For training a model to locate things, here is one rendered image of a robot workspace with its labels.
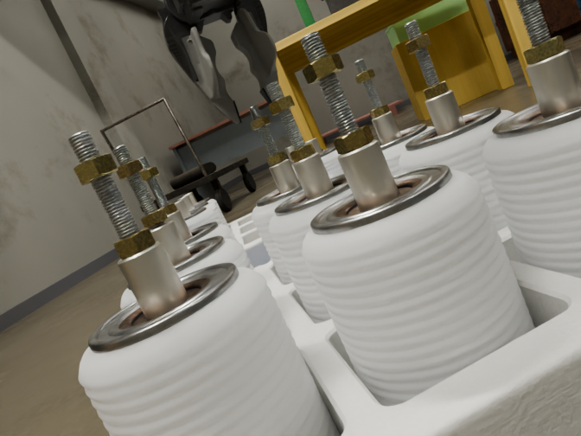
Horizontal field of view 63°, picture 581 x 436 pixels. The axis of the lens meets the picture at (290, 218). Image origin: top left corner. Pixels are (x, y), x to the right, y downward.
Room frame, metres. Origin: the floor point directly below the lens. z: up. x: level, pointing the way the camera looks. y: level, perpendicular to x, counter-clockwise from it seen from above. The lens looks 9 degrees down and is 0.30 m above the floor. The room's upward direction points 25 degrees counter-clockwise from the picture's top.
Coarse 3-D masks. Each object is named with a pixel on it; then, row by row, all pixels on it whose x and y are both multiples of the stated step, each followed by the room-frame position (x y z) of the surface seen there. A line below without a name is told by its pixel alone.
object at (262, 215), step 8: (280, 200) 0.44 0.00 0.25; (256, 208) 0.46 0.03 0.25; (264, 208) 0.44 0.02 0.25; (272, 208) 0.43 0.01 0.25; (256, 216) 0.45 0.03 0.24; (264, 216) 0.44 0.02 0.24; (256, 224) 0.46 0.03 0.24; (264, 224) 0.44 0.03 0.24; (264, 232) 0.45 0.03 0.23; (264, 240) 0.46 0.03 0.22; (272, 240) 0.44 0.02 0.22; (272, 248) 0.45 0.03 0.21; (272, 256) 0.45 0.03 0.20; (280, 256) 0.44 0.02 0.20; (280, 264) 0.45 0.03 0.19; (280, 272) 0.45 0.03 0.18; (288, 280) 0.45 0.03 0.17
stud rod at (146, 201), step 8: (120, 152) 0.33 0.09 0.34; (128, 152) 0.34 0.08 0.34; (120, 160) 0.34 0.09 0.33; (128, 160) 0.34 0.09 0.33; (128, 176) 0.34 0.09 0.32; (136, 176) 0.34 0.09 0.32; (136, 184) 0.33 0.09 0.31; (144, 184) 0.34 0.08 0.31; (136, 192) 0.34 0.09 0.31; (144, 192) 0.34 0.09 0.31; (144, 200) 0.34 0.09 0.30; (152, 200) 0.34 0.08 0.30; (144, 208) 0.33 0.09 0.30; (152, 208) 0.34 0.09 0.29; (160, 224) 0.34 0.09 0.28
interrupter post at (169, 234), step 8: (168, 224) 0.33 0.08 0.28; (152, 232) 0.33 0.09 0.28; (160, 232) 0.33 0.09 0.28; (168, 232) 0.33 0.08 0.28; (176, 232) 0.34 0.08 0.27; (160, 240) 0.33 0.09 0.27; (168, 240) 0.33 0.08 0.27; (176, 240) 0.33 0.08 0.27; (168, 248) 0.33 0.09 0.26; (176, 248) 0.33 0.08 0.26; (184, 248) 0.34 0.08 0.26; (176, 256) 0.33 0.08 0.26; (184, 256) 0.33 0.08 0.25; (176, 264) 0.33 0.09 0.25
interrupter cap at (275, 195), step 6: (300, 186) 0.44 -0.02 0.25; (276, 192) 0.49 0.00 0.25; (288, 192) 0.44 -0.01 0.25; (294, 192) 0.43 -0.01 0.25; (264, 198) 0.49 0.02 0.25; (270, 198) 0.46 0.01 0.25; (276, 198) 0.44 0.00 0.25; (282, 198) 0.44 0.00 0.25; (258, 204) 0.46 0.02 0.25; (264, 204) 0.45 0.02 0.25
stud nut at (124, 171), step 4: (136, 160) 0.33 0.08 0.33; (124, 164) 0.33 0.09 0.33; (128, 164) 0.33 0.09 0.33; (132, 164) 0.33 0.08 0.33; (136, 164) 0.33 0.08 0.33; (140, 164) 0.34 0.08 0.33; (120, 168) 0.33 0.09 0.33; (124, 168) 0.33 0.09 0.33; (128, 168) 0.33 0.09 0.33; (132, 168) 0.33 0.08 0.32; (136, 168) 0.33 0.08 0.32; (140, 168) 0.33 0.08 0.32; (120, 172) 0.33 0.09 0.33; (124, 172) 0.33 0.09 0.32; (128, 172) 0.33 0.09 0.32; (132, 172) 0.33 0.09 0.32; (136, 172) 0.33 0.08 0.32; (120, 176) 0.33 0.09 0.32; (124, 176) 0.33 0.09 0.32
